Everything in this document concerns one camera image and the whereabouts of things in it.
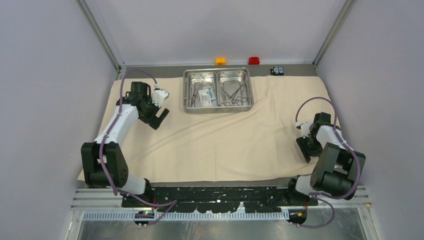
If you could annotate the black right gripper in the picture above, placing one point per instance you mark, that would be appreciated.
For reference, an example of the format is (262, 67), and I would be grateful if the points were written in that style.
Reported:
(308, 153)

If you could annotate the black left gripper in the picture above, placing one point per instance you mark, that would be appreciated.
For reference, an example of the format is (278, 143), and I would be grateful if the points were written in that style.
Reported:
(154, 121)

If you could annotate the cream cloth wrap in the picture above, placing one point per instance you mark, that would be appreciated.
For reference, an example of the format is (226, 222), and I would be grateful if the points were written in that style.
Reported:
(259, 144)

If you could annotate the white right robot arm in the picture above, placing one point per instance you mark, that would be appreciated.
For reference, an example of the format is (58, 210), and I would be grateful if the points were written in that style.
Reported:
(338, 169)

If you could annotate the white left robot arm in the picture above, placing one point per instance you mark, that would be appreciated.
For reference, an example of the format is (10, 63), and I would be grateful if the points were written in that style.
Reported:
(103, 161)

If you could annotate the steel forceps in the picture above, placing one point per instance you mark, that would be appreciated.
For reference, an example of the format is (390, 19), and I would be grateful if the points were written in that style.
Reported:
(196, 93)

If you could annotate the green white sterile packet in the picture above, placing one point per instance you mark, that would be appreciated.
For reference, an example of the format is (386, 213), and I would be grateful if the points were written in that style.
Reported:
(206, 96)

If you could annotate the blue owl number tag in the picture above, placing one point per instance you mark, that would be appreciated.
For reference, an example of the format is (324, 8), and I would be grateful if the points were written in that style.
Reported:
(277, 71)

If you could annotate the steel mesh instrument tray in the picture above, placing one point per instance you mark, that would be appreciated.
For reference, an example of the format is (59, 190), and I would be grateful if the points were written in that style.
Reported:
(229, 78)

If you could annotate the yellow block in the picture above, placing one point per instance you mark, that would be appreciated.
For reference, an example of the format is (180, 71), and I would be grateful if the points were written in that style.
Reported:
(220, 61)

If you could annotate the steel scissors pile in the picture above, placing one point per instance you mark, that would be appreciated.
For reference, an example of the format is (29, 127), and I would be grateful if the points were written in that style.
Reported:
(236, 99)

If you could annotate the red block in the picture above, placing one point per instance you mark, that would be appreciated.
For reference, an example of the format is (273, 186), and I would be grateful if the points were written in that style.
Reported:
(254, 60)

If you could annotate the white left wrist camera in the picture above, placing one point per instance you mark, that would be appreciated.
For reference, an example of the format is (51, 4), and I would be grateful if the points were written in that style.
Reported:
(159, 96)

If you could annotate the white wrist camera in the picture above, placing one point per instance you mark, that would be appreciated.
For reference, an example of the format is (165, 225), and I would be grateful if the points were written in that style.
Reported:
(159, 96)
(304, 127)

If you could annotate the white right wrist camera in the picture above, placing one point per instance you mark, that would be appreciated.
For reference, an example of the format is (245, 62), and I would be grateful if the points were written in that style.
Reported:
(304, 127)

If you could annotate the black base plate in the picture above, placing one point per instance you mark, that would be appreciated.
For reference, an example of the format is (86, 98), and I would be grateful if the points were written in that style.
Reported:
(223, 199)

